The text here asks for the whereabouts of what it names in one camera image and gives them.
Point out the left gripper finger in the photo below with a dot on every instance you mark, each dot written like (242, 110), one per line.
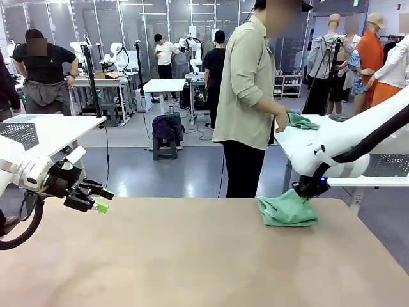
(83, 201)
(96, 188)

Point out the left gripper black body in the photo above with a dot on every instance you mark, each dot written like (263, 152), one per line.
(64, 180)

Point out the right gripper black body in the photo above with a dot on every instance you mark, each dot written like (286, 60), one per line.
(311, 187)

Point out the light green towel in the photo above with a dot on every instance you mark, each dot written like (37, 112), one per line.
(287, 212)

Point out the dark green towel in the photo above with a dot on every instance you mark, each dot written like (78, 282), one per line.
(303, 123)

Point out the light blue towel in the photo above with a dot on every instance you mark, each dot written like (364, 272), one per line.
(338, 118)

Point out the person's right forearm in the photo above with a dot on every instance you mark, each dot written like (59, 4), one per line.
(266, 104)

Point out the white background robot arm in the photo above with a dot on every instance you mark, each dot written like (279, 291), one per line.
(195, 60)
(80, 48)
(118, 57)

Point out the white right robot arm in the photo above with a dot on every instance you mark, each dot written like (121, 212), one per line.
(335, 140)

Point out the grey perforated basket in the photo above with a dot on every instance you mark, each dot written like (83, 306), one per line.
(19, 132)
(390, 164)

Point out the person's right hand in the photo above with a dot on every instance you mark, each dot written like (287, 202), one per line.
(282, 121)

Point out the white work table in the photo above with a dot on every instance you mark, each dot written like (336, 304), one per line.
(70, 131)

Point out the white side table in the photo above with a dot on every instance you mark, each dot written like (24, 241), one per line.
(383, 181)

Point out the white storage box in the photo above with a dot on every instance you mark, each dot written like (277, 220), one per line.
(22, 117)

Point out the grey step stool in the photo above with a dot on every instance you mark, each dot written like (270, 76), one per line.
(110, 113)

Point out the grey plastic stool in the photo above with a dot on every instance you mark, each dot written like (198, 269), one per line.
(164, 150)

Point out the black backpack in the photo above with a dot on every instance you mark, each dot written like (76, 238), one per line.
(166, 128)

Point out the black tripod pole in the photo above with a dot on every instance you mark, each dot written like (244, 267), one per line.
(92, 83)

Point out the white shoe shelf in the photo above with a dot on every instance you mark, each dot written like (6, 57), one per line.
(289, 86)

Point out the long beige lab table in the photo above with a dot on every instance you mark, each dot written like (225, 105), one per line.
(110, 82)

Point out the dark tumbler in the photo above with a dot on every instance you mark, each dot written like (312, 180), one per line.
(171, 109)

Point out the person in dark sleeve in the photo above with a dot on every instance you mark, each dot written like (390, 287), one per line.
(8, 86)

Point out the open cardboard box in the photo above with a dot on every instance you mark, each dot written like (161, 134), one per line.
(107, 76)

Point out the man in black t-shirt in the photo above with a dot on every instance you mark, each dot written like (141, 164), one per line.
(44, 67)

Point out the person in beige shirt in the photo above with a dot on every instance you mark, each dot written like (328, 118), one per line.
(239, 96)

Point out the white standing desk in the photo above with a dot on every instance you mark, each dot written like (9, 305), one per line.
(164, 85)

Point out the black stand pole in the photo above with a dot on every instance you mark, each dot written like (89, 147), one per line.
(139, 70)

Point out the mannequin in grey shirt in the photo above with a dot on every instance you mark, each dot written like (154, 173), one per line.
(321, 54)

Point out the person in blue floral shirt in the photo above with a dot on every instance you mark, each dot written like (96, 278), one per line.
(356, 60)

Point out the computer tower with lights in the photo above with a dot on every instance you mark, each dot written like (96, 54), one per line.
(200, 96)

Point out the man in cream shirt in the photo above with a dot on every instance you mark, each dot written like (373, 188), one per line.
(165, 60)

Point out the mannequin with cap, orange top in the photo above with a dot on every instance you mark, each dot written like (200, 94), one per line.
(372, 54)

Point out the mannequin white shirt orange trousers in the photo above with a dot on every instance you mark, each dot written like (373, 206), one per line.
(396, 64)

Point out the man in black with cap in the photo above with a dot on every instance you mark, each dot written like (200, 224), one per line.
(213, 67)

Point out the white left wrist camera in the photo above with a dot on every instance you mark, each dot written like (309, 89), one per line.
(75, 156)

